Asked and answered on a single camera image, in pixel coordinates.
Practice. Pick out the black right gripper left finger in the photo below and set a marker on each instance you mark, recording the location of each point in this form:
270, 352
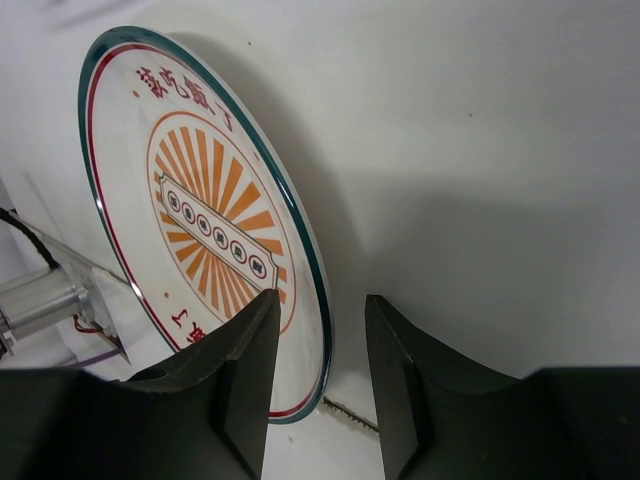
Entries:
199, 414

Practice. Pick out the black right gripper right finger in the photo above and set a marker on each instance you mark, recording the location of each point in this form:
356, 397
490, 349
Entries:
442, 415

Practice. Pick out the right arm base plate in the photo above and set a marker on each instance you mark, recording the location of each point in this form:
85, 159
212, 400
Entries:
54, 308

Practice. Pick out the white plate orange sunburst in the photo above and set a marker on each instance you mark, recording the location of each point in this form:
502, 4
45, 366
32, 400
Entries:
198, 208

